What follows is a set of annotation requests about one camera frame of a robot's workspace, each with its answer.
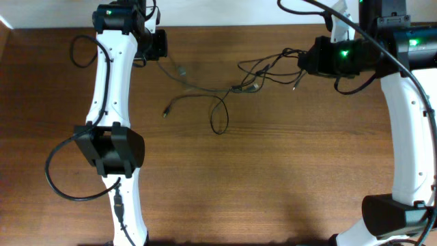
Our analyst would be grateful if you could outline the black usb cables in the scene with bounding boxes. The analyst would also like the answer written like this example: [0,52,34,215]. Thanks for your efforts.
[155,47,308,95]

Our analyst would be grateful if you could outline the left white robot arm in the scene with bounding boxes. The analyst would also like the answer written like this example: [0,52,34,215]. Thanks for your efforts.
[74,1,167,245]

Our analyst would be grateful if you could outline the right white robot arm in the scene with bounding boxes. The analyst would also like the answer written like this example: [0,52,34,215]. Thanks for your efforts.
[298,1,436,246]

